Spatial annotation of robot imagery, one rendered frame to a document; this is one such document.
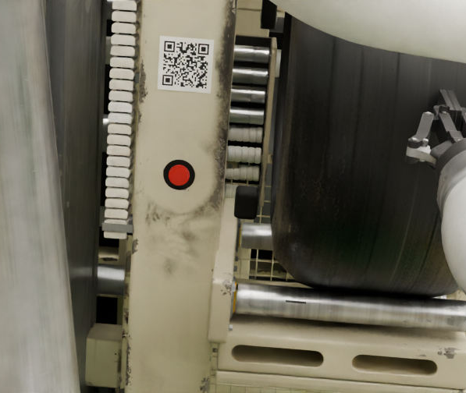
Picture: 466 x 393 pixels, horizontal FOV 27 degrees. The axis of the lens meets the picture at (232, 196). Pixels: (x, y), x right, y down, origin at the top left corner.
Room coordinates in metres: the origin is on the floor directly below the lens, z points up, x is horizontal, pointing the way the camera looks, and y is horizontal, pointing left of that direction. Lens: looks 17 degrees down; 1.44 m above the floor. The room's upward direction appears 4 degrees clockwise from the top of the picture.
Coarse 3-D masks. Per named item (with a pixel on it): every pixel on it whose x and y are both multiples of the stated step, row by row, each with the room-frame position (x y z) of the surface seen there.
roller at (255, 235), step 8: (248, 224) 1.57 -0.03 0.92; (256, 224) 1.58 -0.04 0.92; (264, 224) 1.58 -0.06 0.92; (248, 232) 1.56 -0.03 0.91; (256, 232) 1.56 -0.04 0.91; (264, 232) 1.56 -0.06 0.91; (248, 240) 1.56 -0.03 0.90; (256, 240) 1.56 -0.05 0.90; (264, 240) 1.56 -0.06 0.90; (248, 248) 1.57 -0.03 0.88; (256, 248) 1.57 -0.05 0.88; (264, 248) 1.56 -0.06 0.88; (272, 248) 1.56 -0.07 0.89
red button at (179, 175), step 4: (172, 168) 1.35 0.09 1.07; (176, 168) 1.35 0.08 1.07; (180, 168) 1.35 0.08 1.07; (184, 168) 1.35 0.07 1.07; (172, 172) 1.35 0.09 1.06; (176, 172) 1.35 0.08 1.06; (180, 172) 1.35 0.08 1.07; (184, 172) 1.35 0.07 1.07; (188, 172) 1.35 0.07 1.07; (172, 176) 1.35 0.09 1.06; (176, 176) 1.35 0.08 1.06; (180, 176) 1.35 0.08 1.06; (184, 176) 1.35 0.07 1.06; (188, 176) 1.35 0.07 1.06; (172, 180) 1.35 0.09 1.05; (176, 180) 1.35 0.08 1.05; (180, 180) 1.35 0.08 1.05; (184, 180) 1.35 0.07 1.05; (176, 184) 1.35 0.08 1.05; (180, 184) 1.35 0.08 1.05
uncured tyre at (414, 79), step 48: (288, 48) 1.64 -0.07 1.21; (336, 48) 1.17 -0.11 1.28; (288, 96) 1.23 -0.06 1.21; (336, 96) 1.16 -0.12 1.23; (384, 96) 1.15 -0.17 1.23; (432, 96) 1.15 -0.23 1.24; (288, 144) 1.20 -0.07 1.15; (336, 144) 1.15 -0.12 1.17; (384, 144) 1.15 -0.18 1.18; (432, 144) 1.15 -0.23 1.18; (288, 192) 1.20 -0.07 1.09; (336, 192) 1.16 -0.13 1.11; (384, 192) 1.16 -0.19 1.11; (432, 192) 1.15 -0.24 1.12; (288, 240) 1.24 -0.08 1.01; (336, 240) 1.19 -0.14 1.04; (384, 240) 1.18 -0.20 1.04; (432, 240) 1.18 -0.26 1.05; (336, 288) 1.29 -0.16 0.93; (384, 288) 1.27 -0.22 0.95; (432, 288) 1.25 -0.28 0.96
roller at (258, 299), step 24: (240, 288) 1.29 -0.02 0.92; (264, 288) 1.29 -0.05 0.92; (288, 288) 1.30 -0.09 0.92; (240, 312) 1.28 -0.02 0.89; (264, 312) 1.28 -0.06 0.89; (288, 312) 1.28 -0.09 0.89; (312, 312) 1.28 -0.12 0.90; (336, 312) 1.28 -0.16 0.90; (360, 312) 1.28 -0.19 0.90; (384, 312) 1.28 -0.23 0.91; (408, 312) 1.28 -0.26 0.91; (432, 312) 1.28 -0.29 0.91; (456, 312) 1.28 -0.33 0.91
